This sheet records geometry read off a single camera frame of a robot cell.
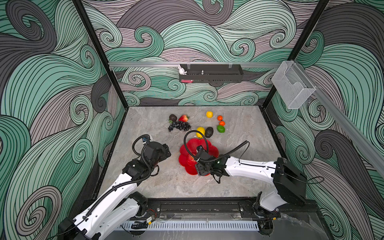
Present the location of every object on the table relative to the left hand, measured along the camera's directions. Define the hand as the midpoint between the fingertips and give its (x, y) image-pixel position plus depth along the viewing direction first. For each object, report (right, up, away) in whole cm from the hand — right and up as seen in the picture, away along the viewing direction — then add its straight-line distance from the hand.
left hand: (162, 148), depth 79 cm
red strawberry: (+11, +16, +30) cm, 36 cm away
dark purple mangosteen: (+2, +17, +29) cm, 33 cm away
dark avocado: (+28, +7, +22) cm, 36 cm away
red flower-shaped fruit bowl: (+14, -6, +16) cm, 21 cm away
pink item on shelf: (+13, +39, +11) cm, 43 cm away
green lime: (+37, +8, +25) cm, 45 cm away
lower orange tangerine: (+39, +13, +28) cm, 50 cm away
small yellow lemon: (+30, +19, +33) cm, 49 cm away
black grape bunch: (+9, +11, +25) cm, 29 cm away
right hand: (+21, -12, +6) cm, 25 cm away
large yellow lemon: (+20, +7, -1) cm, 21 cm away
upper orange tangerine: (+38, +16, +33) cm, 53 cm away
